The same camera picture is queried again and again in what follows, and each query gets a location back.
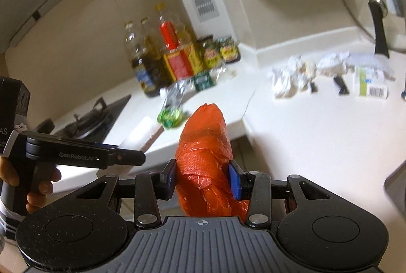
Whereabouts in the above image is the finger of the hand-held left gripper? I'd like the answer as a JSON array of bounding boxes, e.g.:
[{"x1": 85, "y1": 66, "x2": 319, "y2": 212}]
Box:
[{"x1": 108, "y1": 148, "x2": 146, "y2": 168}]

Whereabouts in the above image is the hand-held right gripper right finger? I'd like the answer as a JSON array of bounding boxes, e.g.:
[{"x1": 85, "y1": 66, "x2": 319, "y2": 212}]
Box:
[{"x1": 229, "y1": 159, "x2": 330, "y2": 227}]

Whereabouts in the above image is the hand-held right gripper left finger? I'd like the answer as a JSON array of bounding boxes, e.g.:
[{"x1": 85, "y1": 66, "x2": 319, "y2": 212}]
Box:
[{"x1": 76, "y1": 159, "x2": 177, "y2": 228}]

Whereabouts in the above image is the long white paper box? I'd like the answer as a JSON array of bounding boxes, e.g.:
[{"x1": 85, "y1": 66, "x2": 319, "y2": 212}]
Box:
[{"x1": 119, "y1": 116, "x2": 164, "y2": 157}]

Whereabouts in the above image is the orange plastic bag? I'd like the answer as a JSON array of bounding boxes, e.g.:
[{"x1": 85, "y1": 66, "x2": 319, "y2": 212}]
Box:
[{"x1": 175, "y1": 103, "x2": 251, "y2": 218}]

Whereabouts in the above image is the crushed clear water bottle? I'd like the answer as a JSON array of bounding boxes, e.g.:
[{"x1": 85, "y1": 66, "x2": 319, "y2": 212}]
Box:
[{"x1": 162, "y1": 67, "x2": 229, "y2": 115}]

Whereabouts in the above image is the green white carton box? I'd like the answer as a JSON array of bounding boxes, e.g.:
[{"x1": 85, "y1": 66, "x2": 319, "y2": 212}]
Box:
[{"x1": 355, "y1": 65, "x2": 389, "y2": 99}]

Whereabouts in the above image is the person's left hand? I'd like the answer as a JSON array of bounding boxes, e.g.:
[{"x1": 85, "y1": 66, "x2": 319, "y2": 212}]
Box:
[{"x1": 0, "y1": 156, "x2": 63, "y2": 215}]

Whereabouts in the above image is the black gas stove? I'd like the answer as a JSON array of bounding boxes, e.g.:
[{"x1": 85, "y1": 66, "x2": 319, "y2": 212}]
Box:
[{"x1": 35, "y1": 95, "x2": 132, "y2": 147}]

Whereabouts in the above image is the green crumpled wrapper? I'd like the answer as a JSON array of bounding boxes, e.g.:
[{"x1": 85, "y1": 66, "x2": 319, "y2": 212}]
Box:
[{"x1": 158, "y1": 106, "x2": 185, "y2": 130}]

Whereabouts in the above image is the blue label oil bottle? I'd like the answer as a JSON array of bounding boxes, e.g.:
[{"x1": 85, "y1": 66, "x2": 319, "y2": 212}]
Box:
[{"x1": 125, "y1": 22, "x2": 161, "y2": 98}]

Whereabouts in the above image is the crumpled white tissue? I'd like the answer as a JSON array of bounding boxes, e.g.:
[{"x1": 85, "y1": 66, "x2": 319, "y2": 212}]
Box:
[
  {"x1": 271, "y1": 56, "x2": 307, "y2": 99},
  {"x1": 317, "y1": 51, "x2": 349, "y2": 75}
]

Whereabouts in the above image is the black lid sauce jar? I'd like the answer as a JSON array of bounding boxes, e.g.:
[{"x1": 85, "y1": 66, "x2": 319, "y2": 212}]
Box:
[{"x1": 198, "y1": 35, "x2": 223, "y2": 71}]

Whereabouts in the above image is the checkered lid sauce jar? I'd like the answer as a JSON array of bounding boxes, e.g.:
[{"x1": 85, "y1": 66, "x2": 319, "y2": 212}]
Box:
[{"x1": 219, "y1": 35, "x2": 242, "y2": 64}]

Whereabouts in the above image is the steel sink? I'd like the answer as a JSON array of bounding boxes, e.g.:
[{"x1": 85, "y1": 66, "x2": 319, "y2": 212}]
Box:
[{"x1": 384, "y1": 159, "x2": 406, "y2": 213}]

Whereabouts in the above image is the glass pot lid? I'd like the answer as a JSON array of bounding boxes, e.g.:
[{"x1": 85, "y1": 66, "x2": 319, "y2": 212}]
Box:
[{"x1": 338, "y1": 0, "x2": 406, "y2": 59}]

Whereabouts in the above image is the red handle oil bottle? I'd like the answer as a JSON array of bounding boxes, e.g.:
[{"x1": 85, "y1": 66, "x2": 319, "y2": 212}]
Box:
[{"x1": 155, "y1": 5, "x2": 205, "y2": 81}]

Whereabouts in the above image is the yellow handle oil bottle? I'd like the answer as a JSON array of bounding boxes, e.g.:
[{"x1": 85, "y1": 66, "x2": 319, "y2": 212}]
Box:
[{"x1": 140, "y1": 18, "x2": 167, "y2": 83}]

